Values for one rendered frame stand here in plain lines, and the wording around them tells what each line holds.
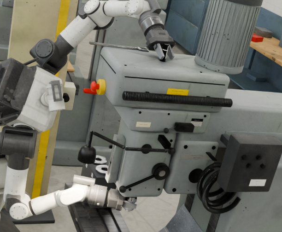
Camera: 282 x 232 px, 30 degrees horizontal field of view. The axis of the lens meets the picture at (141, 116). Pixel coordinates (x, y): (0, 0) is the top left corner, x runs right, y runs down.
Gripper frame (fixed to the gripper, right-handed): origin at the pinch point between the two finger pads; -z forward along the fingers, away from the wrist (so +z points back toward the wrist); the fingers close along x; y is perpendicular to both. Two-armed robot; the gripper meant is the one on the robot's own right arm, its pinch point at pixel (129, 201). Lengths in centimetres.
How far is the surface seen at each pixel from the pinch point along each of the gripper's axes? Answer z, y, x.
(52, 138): 56, 58, 163
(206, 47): -15, -74, 3
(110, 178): 10.5, -12.7, -6.2
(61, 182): 47, 124, 212
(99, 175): 15.4, 10.0, 35.2
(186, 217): -30.2, 14.5, 20.5
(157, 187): -9.2, -13.7, -7.1
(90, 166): 20.8, 10.1, 43.0
